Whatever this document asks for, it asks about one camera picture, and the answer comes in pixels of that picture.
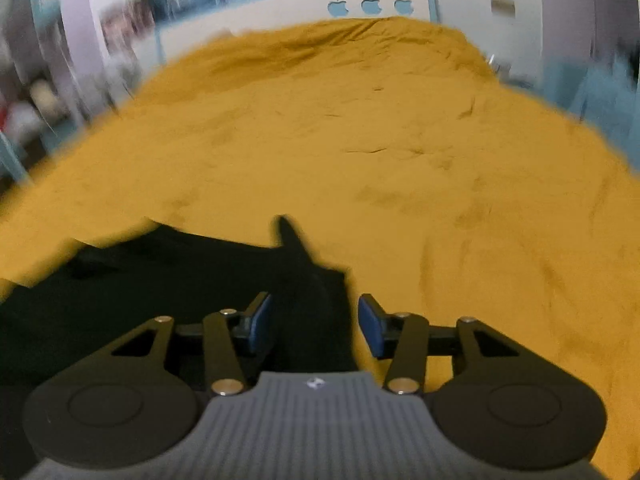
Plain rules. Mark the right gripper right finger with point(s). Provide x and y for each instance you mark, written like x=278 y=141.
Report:
x=399 y=338

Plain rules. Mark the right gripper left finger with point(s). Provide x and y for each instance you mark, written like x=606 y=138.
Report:
x=231 y=340

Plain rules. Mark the black long-sleeve sweater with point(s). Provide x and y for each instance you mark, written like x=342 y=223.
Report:
x=102 y=361

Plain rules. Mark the orange quilted bed cover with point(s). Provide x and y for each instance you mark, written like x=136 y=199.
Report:
x=401 y=156

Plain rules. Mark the white blue headboard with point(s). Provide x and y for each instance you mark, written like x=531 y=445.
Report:
x=177 y=38

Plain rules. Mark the beige wall switch plate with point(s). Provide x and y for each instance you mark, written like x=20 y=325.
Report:
x=506 y=8

